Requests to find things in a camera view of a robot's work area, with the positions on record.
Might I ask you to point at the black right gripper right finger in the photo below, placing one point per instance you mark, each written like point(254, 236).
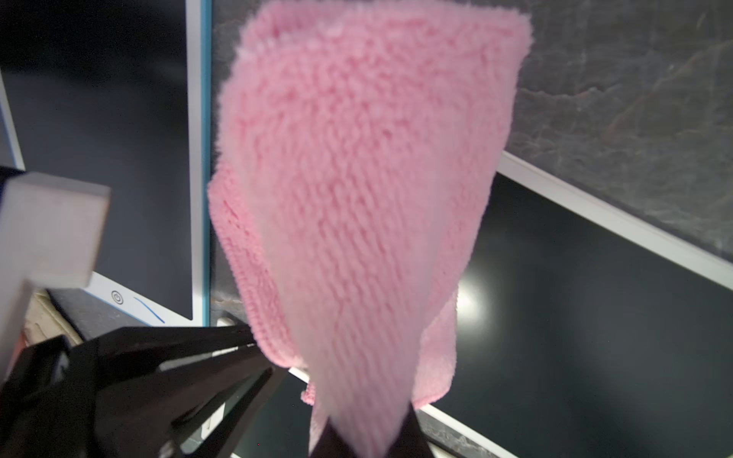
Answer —
point(411, 441)

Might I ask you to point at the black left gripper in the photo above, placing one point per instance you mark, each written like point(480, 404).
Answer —
point(137, 392)

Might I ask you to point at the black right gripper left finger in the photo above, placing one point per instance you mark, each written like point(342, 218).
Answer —
point(331, 445)

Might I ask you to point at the white drawing tablet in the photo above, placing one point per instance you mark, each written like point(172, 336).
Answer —
point(573, 342)

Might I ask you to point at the pink microfiber cloth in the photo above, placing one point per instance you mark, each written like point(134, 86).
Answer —
point(358, 143)

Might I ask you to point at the large blue drawing tablet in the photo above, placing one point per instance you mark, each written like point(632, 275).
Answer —
point(118, 93)

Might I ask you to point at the beige cloth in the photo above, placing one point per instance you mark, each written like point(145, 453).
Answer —
point(44, 322)

